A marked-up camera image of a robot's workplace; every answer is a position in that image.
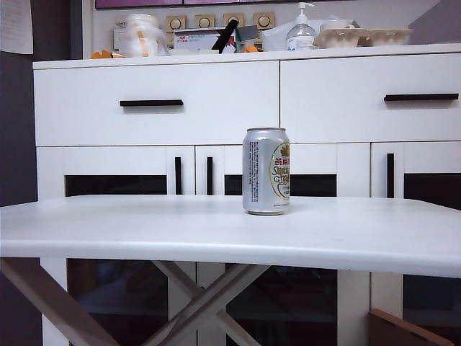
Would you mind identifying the flat white carton with checkboxes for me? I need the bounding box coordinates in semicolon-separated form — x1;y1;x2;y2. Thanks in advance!
168;48;220;56

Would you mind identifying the beige egg carton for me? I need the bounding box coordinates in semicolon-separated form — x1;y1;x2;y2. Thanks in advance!
359;27;414;47
312;28;370;50

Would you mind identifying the clear pump sanitizer bottle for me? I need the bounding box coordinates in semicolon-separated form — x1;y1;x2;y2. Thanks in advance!
286;1;318;51

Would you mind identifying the silver beer can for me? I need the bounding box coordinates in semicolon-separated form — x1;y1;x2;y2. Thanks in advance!
242;126;292;216

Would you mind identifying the translucent plastic jar orange tape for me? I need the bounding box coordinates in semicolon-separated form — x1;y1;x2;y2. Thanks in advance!
124;13;170;58

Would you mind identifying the black stick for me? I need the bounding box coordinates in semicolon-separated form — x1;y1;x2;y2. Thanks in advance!
211;19;240;54

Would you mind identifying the white glove box teal print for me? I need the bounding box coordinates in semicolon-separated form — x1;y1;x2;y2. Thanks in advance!
172;27;238;51

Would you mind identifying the white paper sheet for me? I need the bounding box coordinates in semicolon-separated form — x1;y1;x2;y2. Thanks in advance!
0;0;35;56

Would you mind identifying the white wall outlet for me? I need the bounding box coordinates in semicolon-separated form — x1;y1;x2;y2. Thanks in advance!
113;22;130;51

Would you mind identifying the grey card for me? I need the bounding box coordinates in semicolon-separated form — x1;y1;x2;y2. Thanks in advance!
236;25;259;47

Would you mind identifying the white glass-panel cabinet door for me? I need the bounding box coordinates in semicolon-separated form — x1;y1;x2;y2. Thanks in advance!
36;146;196;346
195;143;371;346
370;141;461;346

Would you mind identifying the black vertical door handle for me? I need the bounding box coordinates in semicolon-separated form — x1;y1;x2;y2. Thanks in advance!
206;156;215;196
174;156;182;196
387;153;395;199

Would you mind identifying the white sideboard cabinet frame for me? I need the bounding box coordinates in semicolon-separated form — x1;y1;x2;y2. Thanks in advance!
32;42;461;346

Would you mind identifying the brown cardboard piece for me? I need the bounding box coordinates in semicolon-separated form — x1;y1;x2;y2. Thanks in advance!
367;308;455;346

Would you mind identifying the beige round dimmer switch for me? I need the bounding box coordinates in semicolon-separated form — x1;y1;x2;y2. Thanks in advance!
253;12;277;30
166;14;188;32
223;13;246;30
194;14;218;30

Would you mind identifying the beige wooden table leg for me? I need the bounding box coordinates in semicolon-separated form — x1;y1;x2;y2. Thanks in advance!
0;257;120;346
142;264;274;346
152;259;262;346

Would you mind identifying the white cabinet drawer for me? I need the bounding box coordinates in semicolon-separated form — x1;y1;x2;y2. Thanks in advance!
34;61;281;147
280;53;461;144

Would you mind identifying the black drawer handle bar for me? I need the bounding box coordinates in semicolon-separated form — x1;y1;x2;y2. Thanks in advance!
383;93;460;103
120;99;184;108

